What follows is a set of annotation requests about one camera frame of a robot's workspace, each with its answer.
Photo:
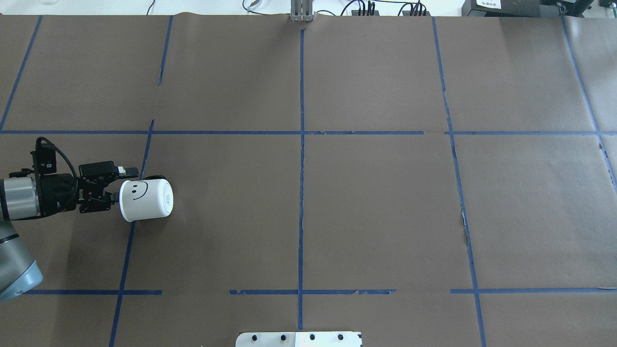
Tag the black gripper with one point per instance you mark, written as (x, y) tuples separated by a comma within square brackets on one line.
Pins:
[(58, 193)]

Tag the white smiley face mug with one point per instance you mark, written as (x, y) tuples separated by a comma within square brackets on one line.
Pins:
[(146, 199)]

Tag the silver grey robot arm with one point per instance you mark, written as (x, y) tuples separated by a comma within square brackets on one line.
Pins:
[(19, 201)]

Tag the black power strip left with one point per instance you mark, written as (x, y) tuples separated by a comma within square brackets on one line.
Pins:
[(366, 8)]

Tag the black power strip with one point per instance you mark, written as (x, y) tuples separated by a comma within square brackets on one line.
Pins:
[(414, 9), (366, 8)]

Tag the black power strip right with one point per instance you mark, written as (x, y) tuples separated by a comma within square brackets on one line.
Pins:
[(414, 9)]

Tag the black equipment box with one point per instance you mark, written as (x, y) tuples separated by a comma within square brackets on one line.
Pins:
[(524, 8)]

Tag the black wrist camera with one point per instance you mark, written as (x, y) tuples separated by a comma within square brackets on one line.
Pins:
[(44, 157)]

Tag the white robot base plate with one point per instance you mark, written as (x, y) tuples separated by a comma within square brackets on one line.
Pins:
[(300, 339)]

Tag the grey aluminium camera post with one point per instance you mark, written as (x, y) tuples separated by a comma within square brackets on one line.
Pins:
[(301, 11)]

